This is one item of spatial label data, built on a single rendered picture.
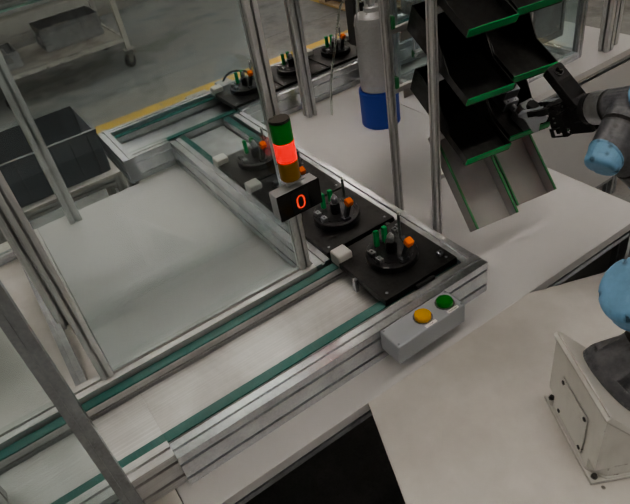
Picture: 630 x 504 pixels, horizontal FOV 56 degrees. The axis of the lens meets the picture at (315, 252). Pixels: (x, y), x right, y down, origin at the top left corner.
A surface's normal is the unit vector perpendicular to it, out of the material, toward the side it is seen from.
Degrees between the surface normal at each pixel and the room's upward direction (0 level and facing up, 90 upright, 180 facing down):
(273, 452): 0
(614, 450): 90
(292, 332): 0
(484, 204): 45
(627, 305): 51
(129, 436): 0
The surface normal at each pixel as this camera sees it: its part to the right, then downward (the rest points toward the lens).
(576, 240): -0.15, -0.77
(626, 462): 0.12, 0.61
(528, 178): 0.18, -0.18
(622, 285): -0.85, -0.32
